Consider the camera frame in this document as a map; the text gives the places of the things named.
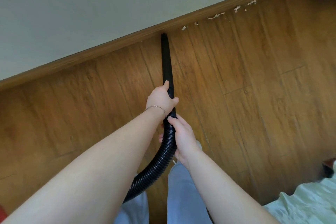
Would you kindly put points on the person's left hand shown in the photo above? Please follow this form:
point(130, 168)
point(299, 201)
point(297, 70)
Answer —
point(158, 99)

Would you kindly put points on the person's right hand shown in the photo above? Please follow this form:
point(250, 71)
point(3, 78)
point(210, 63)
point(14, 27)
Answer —
point(185, 142)

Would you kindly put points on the white paper scraps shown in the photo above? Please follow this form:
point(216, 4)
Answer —
point(216, 16)

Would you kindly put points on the person's right forearm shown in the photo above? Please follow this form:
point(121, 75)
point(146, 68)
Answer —
point(225, 195)

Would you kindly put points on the person's left forearm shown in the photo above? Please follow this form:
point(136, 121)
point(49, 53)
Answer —
point(92, 174)

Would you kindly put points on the person's right leg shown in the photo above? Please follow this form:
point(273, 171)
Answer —
point(183, 197)

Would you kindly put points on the person's leg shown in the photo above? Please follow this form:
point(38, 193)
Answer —
point(135, 212)
point(183, 197)

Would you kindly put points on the person's left leg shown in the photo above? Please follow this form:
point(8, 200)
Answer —
point(135, 212)

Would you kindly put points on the wooden skirting board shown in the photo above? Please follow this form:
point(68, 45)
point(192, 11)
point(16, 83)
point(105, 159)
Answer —
point(105, 48)

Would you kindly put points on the pale green bedspread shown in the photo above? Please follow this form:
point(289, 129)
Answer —
point(307, 202)

